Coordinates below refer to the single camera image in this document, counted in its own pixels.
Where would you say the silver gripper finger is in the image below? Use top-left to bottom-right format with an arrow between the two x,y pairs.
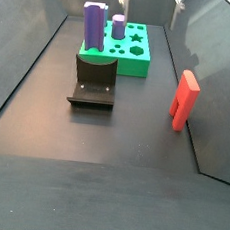
119,0 -> 129,25
169,0 -> 185,30

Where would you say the red square-circle block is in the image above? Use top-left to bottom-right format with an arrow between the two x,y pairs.
169,69 -> 200,132

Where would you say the black curved stand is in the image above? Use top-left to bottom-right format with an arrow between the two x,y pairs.
67,55 -> 118,107

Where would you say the purple cylinder block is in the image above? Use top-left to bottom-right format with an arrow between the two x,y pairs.
111,14 -> 125,40

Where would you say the tall purple arch block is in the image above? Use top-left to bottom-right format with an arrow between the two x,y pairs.
83,1 -> 106,51

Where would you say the green shape sorter board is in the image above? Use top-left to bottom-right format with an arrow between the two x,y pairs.
78,21 -> 151,78

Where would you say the blue square block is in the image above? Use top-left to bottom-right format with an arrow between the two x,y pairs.
104,5 -> 109,27

